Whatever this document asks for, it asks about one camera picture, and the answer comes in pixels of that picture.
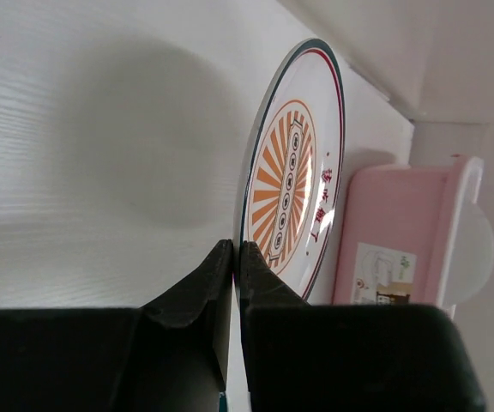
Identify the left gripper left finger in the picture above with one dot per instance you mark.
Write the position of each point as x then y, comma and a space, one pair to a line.
201, 303

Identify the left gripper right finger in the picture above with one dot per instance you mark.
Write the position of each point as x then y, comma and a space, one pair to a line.
273, 341

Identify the orange sunburst plate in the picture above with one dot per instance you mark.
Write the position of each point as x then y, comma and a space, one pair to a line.
290, 176

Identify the pink white dish rack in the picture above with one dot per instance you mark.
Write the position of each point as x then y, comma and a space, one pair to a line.
414, 235

